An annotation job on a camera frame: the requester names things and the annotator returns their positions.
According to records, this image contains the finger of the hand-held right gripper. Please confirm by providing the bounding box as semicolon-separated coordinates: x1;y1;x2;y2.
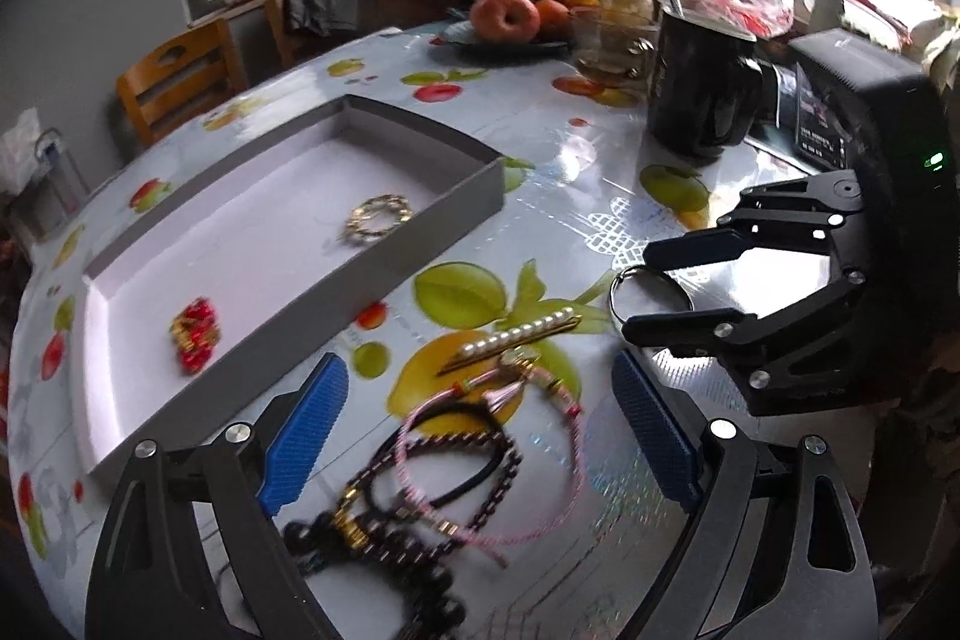
621;272;871;416
643;171;863;274

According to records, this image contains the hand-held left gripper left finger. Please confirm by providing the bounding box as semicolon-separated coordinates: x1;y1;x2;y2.
86;353;350;640

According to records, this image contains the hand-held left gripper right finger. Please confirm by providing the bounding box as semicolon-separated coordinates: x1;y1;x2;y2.
611;347;878;640

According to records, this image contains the silver bangle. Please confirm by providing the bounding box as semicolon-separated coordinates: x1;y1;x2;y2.
607;263;695;341

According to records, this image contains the pink cord bracelet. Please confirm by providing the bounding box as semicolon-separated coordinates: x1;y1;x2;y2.
394;347;586;566

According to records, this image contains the red bead bracelet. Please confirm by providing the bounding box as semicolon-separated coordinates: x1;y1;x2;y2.
171;299;222;375

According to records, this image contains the small dark bead bracelet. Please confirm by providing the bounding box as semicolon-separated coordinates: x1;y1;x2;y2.
360;426;524;536

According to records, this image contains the pearl hair clip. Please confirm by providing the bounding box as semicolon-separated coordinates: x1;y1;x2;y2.
437;306;582;376

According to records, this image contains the large black bead bracelet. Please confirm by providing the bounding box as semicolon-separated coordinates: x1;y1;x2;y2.
285;512;458;640

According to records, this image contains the black hair tie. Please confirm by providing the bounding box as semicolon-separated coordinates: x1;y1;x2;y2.
367;407;511;513

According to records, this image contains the grey cardboard tray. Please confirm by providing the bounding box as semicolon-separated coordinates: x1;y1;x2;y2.
75;94;505;477

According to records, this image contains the gold chain bracelet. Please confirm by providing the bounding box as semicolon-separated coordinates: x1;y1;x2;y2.
345;194;413;247

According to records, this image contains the black mug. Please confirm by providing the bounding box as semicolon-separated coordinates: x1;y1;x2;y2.
646;10;766;163

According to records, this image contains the glass cup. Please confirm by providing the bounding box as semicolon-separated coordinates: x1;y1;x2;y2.
574;6;661;86

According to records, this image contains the orange fruit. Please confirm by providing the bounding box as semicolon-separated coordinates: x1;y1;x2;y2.
534;0;572;41

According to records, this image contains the red peach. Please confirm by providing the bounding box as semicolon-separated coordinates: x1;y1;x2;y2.
470;0;541;43

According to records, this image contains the dark fruit plate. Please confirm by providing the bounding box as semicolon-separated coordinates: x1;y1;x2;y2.
431;17;575;58

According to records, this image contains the metal trolley stand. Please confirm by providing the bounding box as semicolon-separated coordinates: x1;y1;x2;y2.
34;126;91;214

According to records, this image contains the white plastic bag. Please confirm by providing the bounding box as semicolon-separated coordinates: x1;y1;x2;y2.
0;107;42;195

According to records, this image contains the wooden chair with cloth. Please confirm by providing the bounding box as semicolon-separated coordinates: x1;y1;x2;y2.
262;0;391;71

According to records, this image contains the grey cloth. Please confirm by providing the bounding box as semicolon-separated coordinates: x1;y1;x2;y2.
281;0;361;35

